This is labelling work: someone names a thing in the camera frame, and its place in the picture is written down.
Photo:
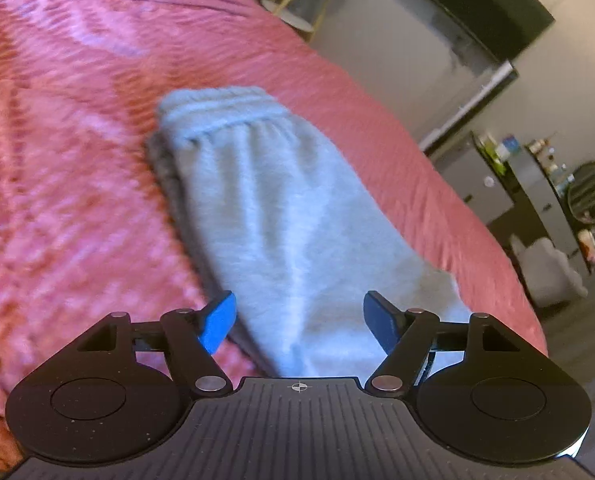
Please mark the grey bedside cabinet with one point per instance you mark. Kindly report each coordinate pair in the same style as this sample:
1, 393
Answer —
475, 181

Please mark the white soundbar shelf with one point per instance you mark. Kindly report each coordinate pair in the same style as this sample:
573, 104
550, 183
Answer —
462, 104

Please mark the pink ribbed bedspread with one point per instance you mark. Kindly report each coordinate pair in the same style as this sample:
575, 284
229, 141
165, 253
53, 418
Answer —
83, 226

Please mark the pink plush toy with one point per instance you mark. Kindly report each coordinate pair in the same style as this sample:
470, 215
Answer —
587, 241

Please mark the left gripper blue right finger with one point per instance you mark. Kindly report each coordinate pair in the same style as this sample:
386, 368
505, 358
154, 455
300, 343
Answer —
411, 339

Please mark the black wall television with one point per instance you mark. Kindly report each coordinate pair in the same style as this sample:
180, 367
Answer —
504, 28

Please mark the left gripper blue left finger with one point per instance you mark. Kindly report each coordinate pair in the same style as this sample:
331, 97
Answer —
188, 339

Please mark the grey vanity dresser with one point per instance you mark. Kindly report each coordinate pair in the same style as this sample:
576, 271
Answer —
537, 211

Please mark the round black mirror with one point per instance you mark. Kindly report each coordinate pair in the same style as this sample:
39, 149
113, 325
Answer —
580, 196

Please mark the white blue container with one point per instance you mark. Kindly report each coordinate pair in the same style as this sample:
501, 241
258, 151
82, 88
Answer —
507, 147

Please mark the grey sweatpants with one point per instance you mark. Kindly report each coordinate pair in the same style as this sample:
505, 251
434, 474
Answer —
270, 210

